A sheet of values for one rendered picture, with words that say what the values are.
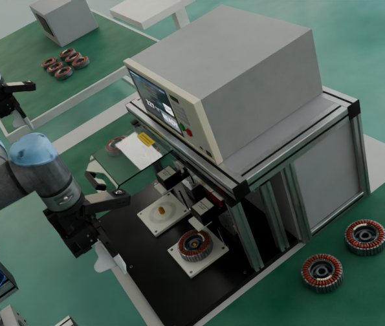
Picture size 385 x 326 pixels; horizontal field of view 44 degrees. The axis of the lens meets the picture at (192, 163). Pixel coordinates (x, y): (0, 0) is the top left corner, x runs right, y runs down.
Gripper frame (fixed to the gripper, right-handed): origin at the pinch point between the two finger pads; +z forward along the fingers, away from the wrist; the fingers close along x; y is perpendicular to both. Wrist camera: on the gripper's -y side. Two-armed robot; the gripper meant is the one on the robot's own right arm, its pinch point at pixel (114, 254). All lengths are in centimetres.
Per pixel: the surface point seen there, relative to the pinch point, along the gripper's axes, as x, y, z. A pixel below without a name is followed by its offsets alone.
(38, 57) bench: -269, -42, 40
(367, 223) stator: 13, -64, 37
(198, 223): -19.1, -26.7, 27.1
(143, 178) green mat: -72, -29, 40
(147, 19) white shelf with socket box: -103, -69, -5
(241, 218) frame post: -0.2, -32.8, 16.6
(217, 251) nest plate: -14.1, -27.0, 36.9
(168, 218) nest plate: -40, -24, 37
